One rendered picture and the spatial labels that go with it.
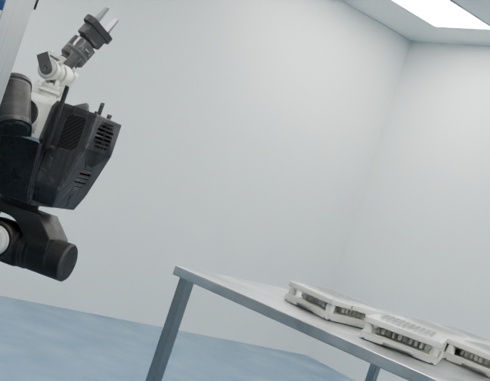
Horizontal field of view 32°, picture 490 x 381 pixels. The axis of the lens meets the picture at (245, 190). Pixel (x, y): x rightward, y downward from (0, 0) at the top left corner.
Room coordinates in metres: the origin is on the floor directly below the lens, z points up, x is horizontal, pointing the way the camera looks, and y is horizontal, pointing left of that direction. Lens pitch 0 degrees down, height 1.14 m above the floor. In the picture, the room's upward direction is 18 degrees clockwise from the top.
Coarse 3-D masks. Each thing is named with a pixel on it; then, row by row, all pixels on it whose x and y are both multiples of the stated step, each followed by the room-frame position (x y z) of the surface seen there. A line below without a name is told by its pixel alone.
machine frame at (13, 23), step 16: (0, 0) 1.61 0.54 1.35; (16, 0) 1.61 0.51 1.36; (32, 0) 1.63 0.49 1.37; (0, 16) 1.60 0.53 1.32; (16, 16) 1.62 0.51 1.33; (0, 32) 1.60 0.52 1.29; (16, 32) 1.63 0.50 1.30; (0, 48) 1.61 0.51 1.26; (16, 48) 1.63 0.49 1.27; (0, 64) 1.62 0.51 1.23; (0, 80) 1.63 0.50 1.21; (0, 96) 1.63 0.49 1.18
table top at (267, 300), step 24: (216, 288) 2.90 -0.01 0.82; (240, 288) 2.98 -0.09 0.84; (264, 288) 3.25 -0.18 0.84; (264, 312) 2.75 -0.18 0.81; (288, 312) 2.74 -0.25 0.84; (312, 312) 2.97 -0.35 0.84; (384, 312) 3.99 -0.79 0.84; (312, 336) 2.61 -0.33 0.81; (336, 336) 2.56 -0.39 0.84; (384, 360) 2.44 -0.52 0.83; (408, 360) 2.54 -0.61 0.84
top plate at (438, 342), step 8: (368, 320) 2.69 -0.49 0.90; (376, 320) 2.68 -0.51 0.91; (384, 320) 2.75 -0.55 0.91; (384, 328) 2.67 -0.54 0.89; (392, 328) 2.67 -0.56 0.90; (400, 328) 2.66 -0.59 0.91; (408, 336) 2.65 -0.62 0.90; (416, 336) 2.64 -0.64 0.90; (424, 336) 2.64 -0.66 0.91; (440, 336) 2.82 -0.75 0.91; (432, 344) 2.63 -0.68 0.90; (440, 344) 2.62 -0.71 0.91
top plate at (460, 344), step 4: (448, 340) 2.88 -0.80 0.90; (452, 340) 2.87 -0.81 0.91; (456, 340) 2.88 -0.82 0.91; (460, 340) 2.93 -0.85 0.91; (452, 344) 2.87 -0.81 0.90; (456, 344) 2.86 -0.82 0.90; (460, 344) 2.85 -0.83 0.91; (464, 344) 2.85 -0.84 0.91; (468, 344) 2.89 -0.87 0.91; (464, 348) 2.84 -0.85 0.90; (468, 348) 2.83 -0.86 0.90; (472, 348) 2.82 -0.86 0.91; (476, 348) 2.82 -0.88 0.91; (472, 352) 2.82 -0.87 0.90; (476, 352) 2.81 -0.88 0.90; (480, 352) 2.80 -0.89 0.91; (484, 352) 2.80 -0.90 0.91; (480, 356) 2.80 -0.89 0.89; (484, 356) 2.79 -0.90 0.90; (488, 356) 2.78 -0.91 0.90; (488, 360) 2.78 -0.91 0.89
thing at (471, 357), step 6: (468, 342) 2.90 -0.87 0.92; (474, 342) 2.90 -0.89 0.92; (480, 348) 2.85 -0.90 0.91; (486, 348) 2.84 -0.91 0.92; (462, 354) 2.88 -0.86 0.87; (468, 354) 2.87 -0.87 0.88; (474, 360) 2.85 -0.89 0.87; (480, 360) 2.84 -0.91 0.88; (486, 360) 2.82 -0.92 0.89; (486, 366) 2.83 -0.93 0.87
